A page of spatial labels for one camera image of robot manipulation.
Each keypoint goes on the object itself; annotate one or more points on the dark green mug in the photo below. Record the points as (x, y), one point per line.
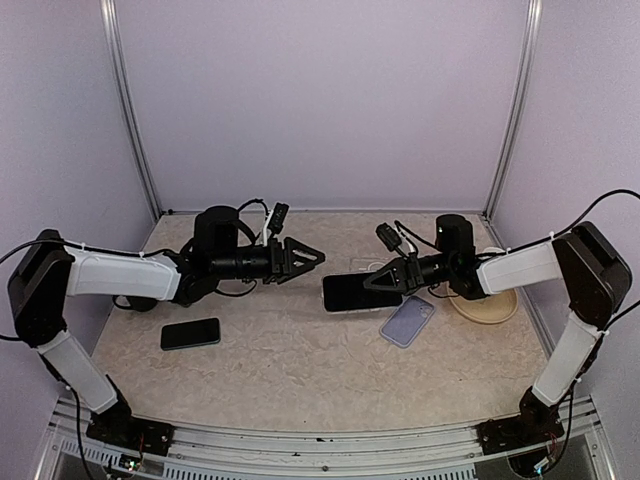
(132, 303)

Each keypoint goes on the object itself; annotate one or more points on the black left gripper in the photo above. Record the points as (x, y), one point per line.
(281, 263)

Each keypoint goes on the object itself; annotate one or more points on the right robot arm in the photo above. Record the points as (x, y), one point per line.
(595, 276)

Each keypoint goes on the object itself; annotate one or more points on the beige round plate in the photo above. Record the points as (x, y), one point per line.
(492, 310)

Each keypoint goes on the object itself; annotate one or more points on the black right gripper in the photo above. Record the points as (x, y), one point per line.
(406, 274)

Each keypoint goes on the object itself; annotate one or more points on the right aluminium frame post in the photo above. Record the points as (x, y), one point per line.
(517, 106)

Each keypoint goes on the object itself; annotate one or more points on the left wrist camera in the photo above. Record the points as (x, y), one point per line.
(274, 222)

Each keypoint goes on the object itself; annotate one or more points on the clear case upper horizontal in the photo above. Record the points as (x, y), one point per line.
(366, 264)

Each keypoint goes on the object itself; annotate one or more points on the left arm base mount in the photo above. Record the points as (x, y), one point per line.
(117, 426)

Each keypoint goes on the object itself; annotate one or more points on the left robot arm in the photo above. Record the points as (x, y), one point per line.
(221, 248)

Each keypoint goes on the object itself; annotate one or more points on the left aluminium frame post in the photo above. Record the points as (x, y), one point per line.
(109, 15)

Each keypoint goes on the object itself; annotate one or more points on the clear case with ring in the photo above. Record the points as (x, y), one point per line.
(335, 301)

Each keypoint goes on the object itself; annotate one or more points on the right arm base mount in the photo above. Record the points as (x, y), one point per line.
(534, 423)

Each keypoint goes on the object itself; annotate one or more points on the front aluminium rail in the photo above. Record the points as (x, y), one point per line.
(454, 451)

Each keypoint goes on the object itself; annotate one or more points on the aluminium frame post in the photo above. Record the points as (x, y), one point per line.
(109, 15)
(517, 106)

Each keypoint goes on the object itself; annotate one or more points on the lavender phone case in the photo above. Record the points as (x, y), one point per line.
(407, 321)

